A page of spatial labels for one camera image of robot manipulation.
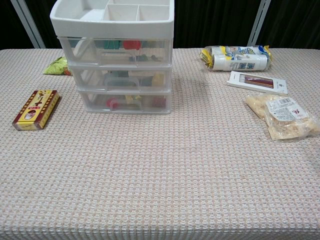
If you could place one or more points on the white plastic compartment organizer box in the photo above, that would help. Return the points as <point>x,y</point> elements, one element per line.
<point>112,26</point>

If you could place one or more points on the beige woven tablecloth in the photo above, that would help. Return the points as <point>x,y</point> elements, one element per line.
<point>160,175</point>

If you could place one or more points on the blue-grey plastic part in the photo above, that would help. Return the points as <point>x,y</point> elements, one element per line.
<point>140,59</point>

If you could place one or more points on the white roll pack, yellow ends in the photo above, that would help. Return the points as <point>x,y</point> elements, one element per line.
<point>237,60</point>

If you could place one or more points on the white pencil box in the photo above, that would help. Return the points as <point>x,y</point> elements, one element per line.
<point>257,81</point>

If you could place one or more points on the black curtain panel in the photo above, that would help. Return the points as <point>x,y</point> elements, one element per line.
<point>43,15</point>
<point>10,27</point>
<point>212,22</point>
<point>292,22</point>

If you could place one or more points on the green snack bag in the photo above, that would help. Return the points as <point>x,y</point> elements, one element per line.
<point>56,67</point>

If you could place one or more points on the clear bag of beige snacks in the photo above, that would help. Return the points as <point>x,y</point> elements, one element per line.
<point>282,115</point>

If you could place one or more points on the gold chocolate bar box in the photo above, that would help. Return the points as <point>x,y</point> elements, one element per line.
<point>37,110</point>

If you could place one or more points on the grey metal frame pole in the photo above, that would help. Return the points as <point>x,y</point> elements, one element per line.
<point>28,23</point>
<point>258,22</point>

